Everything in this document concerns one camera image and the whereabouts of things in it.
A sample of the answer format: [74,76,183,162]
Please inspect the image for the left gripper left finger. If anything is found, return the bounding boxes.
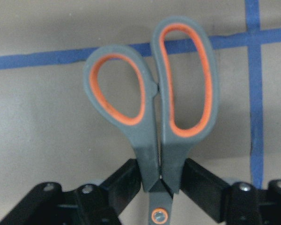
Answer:
[0,159,141,225]

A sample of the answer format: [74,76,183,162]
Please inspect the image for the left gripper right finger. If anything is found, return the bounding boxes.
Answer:
[180,158,281,225]

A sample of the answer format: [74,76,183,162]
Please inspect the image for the grey orange scissors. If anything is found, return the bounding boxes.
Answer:
[83,16,219,225]

